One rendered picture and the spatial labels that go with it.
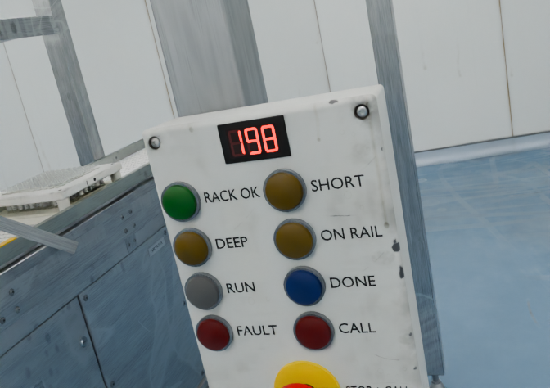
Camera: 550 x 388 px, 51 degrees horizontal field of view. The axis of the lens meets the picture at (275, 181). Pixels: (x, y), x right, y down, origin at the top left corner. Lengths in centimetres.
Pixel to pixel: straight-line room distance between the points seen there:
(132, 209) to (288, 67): 280
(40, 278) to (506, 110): 353
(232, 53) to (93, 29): 415
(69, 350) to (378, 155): 113
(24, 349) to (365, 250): 101
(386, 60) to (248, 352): 116
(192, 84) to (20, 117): 454
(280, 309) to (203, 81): 18
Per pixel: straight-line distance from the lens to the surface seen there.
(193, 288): 45
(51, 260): 130
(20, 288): 124
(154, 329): 171
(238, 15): 48
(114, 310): 155
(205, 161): 41
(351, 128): 38
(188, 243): 43
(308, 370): 46
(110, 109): 462
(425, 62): 417
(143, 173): 160
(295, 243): 40
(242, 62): 47
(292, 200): 39
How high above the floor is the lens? 114
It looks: 15 degrees down
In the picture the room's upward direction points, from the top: 12 degrees counter-clockwise
